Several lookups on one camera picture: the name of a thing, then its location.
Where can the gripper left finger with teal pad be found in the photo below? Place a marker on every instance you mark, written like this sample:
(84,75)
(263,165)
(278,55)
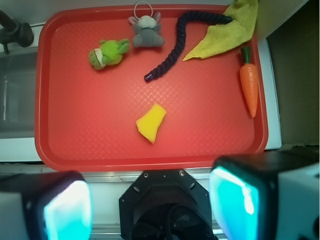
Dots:
(45,206)

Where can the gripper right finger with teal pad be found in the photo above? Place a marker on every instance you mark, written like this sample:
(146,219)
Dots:
(274,195)

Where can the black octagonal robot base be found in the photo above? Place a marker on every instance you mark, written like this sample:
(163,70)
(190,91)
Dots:
(166,205)

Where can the grey plush animal with loop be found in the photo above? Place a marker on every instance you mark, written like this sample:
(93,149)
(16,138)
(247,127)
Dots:
(147,29)

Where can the yellow sponge piece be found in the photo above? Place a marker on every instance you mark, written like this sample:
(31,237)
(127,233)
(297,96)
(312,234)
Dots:
(149,124)

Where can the orange toy carrot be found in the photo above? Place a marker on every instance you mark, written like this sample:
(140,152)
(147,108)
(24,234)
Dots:
(249,81)

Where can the red plastic tray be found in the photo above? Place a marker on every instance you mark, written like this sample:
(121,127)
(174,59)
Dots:
(85,119)

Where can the green plush frog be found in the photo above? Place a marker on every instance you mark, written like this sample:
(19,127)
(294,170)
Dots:
(109,53)

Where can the yellow-green cloth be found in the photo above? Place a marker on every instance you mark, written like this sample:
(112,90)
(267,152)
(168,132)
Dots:
(221,38)

